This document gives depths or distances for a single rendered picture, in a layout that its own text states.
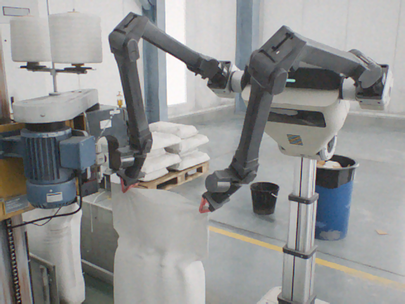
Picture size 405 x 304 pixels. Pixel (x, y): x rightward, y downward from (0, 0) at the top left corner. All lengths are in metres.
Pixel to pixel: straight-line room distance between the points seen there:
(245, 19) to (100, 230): 8.36
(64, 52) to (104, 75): 5.64
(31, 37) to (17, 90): 3.85
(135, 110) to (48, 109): 0.31
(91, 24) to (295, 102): 0.75
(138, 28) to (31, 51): 0.44
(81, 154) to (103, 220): 1.09
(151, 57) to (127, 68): 6.27
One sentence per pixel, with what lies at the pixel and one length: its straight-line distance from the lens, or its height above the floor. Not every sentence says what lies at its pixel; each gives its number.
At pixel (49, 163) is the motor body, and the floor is 1.23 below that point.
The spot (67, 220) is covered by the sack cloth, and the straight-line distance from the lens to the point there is 1.98.
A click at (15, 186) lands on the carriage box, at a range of 1.51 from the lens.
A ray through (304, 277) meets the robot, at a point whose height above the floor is 0.58.
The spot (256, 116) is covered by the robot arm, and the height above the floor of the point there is 1.40.
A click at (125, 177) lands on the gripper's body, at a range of 1.58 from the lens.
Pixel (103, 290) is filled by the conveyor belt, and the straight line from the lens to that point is 2.26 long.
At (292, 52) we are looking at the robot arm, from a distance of 1.02.
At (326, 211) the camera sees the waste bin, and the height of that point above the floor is 0.26.
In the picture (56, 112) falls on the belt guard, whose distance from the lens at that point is 1.29.
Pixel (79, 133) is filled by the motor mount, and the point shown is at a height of 1.31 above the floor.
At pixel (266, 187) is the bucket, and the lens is 4.23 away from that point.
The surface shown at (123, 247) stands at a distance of 1.69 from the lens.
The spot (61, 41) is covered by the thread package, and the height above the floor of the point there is 1.60.
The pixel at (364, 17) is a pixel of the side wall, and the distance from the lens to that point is 9.41.
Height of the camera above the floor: 1.58
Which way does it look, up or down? 14 degrees down
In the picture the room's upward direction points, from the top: straight up
